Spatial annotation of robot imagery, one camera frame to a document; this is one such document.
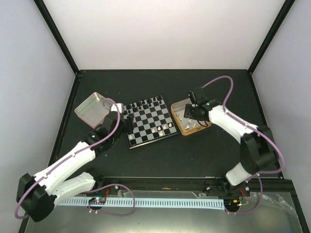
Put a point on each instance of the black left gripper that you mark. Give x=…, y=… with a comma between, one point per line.
x=129, y=126

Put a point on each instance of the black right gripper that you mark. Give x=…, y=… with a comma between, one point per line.
x=188, y=114

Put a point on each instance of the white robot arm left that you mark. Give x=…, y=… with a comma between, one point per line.
x=92, y=145

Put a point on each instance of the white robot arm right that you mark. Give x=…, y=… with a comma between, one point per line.
x=257, y=150

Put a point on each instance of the gold metal tin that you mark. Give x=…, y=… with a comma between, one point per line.
x=187, y=126

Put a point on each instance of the black white chessboard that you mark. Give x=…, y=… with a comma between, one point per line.
x=149, y=114

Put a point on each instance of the pink metal tin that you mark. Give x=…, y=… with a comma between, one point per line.
x=93, y=110

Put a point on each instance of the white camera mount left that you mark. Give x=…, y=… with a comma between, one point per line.
x=118, y=107

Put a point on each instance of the white slotted cable duct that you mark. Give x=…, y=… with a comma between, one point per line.
x=145, y=203

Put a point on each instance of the black front rail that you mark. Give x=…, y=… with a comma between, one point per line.
x=170, y=184

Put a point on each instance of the black frame post left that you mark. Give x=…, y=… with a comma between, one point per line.
x=56, y=34

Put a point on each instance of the black frame post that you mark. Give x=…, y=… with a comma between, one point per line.
x=56, y=34
x=283, y=12

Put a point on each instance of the black frame post right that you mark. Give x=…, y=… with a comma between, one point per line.
x=283, y=12

